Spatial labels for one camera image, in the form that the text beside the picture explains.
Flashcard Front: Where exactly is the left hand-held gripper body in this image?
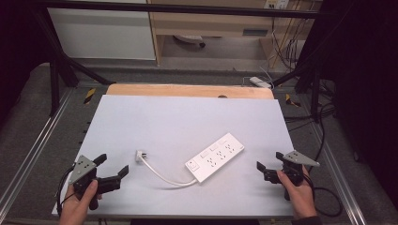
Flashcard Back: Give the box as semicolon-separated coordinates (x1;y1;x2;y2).
69;155;122;211

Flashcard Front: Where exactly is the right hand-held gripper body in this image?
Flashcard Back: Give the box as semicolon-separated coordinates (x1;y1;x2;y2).
263;150;321;202

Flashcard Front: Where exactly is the person's right hand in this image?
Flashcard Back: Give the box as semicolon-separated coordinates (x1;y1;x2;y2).
276;165;318;220

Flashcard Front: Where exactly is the person's left hand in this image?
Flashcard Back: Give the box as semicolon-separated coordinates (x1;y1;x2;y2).
58;180;103;225

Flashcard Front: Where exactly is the yellow black tape strip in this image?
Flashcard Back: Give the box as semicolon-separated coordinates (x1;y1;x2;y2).
284;93;302;108
83;87;97;105

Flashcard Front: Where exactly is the white table mat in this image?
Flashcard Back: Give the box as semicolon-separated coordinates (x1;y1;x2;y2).
51;95;296;218

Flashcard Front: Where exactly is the small white floor power strip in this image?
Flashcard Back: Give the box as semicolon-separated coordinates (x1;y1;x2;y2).
249;76;273;90

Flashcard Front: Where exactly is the black curtain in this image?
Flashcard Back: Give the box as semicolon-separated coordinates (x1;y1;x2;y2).
297;0;398;217
0;0;60;123

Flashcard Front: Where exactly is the white cabinet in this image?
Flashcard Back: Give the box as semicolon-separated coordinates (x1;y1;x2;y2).
46;0;157;61

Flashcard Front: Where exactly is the white chair base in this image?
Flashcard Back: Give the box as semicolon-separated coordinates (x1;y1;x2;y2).
173;34;207;49

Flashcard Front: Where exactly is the wooden desk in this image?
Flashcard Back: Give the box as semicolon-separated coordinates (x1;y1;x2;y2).
146;0;324;67

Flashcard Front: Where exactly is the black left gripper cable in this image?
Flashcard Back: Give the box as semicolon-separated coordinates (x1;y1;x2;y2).
55;166;77;218

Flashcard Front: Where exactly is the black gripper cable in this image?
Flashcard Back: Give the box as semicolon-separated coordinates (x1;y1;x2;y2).
55;166;77;218
300;172;344;218

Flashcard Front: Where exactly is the white power strip cord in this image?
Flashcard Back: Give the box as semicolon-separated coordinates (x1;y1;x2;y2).
139;155;199;189

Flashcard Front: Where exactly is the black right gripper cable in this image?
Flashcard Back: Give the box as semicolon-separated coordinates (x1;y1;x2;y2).
300;172;344;218

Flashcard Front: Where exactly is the aluminium rail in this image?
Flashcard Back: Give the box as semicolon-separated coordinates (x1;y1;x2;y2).
0;88;75;214
308;123;368;225

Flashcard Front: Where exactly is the black floor cable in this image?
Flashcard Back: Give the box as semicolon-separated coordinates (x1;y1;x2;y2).
283;78;337;164

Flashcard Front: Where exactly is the black metal frame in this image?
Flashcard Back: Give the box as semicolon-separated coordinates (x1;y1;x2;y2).
30;0;325;124

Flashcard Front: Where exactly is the bundle of hanging cables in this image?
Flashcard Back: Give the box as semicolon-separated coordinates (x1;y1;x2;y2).
271;8;309;70

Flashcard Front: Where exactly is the white wall socket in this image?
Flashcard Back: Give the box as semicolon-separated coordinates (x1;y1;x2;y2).
264;0;290;10

